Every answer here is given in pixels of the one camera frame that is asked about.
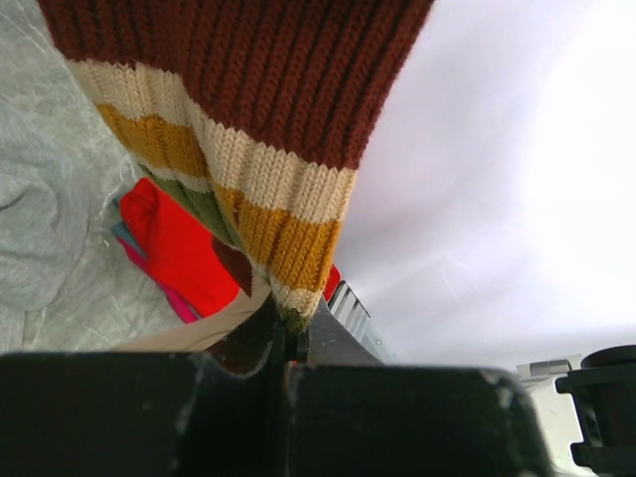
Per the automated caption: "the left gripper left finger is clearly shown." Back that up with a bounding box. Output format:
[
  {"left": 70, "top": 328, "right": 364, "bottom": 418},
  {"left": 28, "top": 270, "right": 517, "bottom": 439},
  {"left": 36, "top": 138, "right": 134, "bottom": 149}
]
[{"left": 1, "top": 301, "right": 279, "bottom": 476}]

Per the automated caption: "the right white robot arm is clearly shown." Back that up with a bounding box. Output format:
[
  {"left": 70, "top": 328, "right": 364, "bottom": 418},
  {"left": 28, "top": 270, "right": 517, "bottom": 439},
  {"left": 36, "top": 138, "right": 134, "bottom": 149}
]
[{"left": 517, "top": 345, "right": 635, "bottom": 476}]

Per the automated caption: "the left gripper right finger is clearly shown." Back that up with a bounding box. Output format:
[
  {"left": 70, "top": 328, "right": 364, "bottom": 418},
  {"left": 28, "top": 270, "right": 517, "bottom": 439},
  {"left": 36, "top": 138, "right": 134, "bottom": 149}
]
[{"left": 287, "top": 297, "right": 553, "bottom": 477}]

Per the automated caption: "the red folded cloth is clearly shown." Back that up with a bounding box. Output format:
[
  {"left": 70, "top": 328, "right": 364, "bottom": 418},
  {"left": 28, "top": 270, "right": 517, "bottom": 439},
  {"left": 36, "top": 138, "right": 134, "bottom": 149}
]
[{"left": 112, "top": 177, "right": 342, "bottom": 324}]

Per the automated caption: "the grey tank top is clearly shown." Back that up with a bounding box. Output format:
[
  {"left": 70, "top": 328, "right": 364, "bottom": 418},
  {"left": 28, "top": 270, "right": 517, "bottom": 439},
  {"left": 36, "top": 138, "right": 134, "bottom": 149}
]
[{"left": 1, "top": 1, "right": 127, "bottom": 314}]

